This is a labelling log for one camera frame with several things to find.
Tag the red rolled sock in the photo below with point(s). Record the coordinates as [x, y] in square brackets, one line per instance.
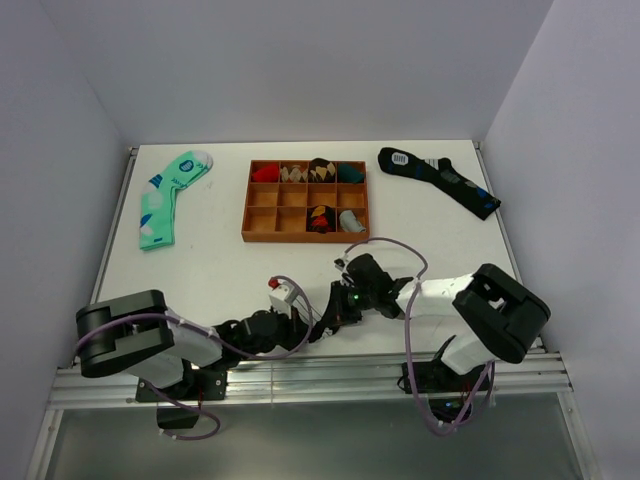
[265, 173]

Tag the beige argyle rolled sock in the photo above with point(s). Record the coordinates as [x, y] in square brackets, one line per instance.
[293, 172]

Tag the wooden compartment tray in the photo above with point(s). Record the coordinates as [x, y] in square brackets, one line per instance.
[276, 212]

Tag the mint green patterned sock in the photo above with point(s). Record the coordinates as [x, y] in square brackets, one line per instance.
[158, 199]

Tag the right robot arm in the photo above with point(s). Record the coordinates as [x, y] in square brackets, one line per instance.
[503, 317]

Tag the black red yellow argyle sock roll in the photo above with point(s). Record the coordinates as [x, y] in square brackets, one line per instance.
[320, 219]

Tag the white black-striped ankle sock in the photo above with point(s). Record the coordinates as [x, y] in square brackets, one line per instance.
[320, 327]

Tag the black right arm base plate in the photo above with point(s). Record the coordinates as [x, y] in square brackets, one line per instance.
[435, 378]

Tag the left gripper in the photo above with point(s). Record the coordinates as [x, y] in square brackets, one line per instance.
[296, 328]

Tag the aluminium table edge rail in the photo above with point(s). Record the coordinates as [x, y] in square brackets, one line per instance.
[307, 380]

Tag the black blue patterned long sock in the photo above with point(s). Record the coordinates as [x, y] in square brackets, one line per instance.
[441, 174]

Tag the light grey rolled sock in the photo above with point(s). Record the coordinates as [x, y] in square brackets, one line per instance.
[350, 223]

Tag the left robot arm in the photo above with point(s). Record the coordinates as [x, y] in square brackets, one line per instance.
[139, 334]

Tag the dark teal rolled sock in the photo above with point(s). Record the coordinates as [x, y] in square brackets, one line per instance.
[347, 173]

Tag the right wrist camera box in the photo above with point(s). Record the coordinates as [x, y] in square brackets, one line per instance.
[342, 262]

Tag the black tan argyle rolled sock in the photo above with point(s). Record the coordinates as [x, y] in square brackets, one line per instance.
[321, 171]

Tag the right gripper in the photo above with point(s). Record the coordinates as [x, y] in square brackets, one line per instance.
[348, 283]

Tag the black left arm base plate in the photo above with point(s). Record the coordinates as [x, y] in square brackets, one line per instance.
[198, 385]

